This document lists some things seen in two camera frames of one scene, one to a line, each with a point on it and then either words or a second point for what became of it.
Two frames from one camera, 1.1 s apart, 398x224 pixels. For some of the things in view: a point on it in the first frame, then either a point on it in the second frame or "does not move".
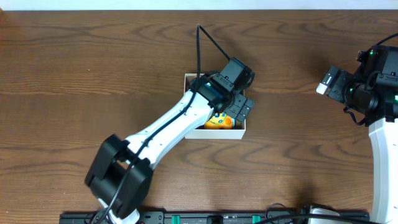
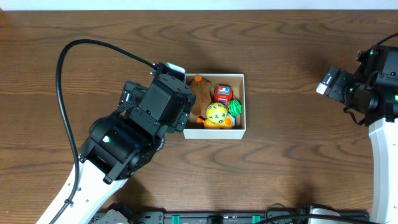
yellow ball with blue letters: (219, 117) does not move
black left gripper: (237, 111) -> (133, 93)
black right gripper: (336, 91) does not move
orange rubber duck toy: (227, 124) does not move
